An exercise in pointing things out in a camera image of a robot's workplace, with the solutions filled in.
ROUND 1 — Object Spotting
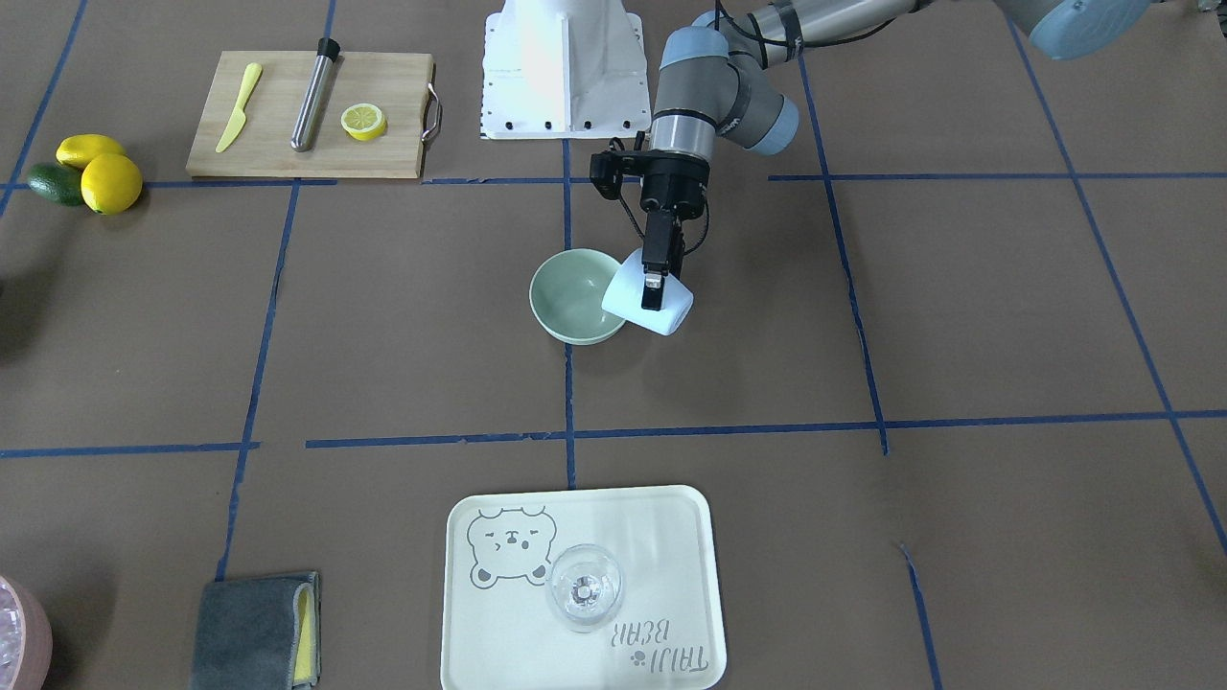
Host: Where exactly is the lemon half slice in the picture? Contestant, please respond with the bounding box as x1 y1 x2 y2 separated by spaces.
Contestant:
340 103 387 142

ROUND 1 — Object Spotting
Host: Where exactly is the green lime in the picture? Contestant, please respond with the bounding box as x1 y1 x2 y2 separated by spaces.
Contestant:
26 163 86 207

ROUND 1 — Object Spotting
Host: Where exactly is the light blue cup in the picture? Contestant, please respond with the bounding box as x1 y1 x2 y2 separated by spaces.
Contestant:
601 248 694 336

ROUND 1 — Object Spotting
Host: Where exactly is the yellow lemon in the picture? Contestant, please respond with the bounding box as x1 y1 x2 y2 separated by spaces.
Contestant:
56 133 128 171
81 153 144 215

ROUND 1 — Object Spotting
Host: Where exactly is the pink bowl of ice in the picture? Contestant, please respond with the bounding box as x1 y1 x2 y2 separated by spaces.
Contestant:
1 576 53 689

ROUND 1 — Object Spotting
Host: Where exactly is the grey folded cloth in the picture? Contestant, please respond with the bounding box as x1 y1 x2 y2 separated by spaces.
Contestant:
189 570 321 689

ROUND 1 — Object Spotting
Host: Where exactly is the yellow lemon rear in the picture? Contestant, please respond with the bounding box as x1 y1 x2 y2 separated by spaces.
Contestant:
56 133 128 171

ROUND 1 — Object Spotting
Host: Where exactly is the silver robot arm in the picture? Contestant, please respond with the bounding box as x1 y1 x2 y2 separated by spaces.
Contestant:
589 1 928 334

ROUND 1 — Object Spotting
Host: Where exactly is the cream bear tray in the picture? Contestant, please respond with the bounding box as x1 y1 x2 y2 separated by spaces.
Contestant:
440 485 728 689

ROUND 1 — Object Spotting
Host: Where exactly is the yellow plastic knife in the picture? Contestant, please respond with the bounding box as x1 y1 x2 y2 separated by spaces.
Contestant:
215 61 264 153

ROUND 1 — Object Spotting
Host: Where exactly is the steel muddler stick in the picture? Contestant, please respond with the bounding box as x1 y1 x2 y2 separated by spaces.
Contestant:
290 36 341 152

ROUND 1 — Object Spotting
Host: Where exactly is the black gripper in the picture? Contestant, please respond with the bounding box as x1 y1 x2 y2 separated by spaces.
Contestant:
589 138 710 311

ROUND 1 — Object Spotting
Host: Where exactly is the clear wine glass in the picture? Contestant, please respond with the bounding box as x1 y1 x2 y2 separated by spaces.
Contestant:
546 544 625 634

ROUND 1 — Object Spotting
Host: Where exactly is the yellow lemon front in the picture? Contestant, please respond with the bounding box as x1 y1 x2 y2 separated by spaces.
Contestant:
81 153 144 215

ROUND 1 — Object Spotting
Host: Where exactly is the green ceramic bowl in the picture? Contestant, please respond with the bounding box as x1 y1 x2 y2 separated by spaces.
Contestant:
529 248 625 346

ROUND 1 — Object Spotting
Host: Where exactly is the wooden cutting board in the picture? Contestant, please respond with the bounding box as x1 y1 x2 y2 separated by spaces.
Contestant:
185 52 444 180

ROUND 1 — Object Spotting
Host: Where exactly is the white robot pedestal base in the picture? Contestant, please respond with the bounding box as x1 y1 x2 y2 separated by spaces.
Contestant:
479 1 652 141

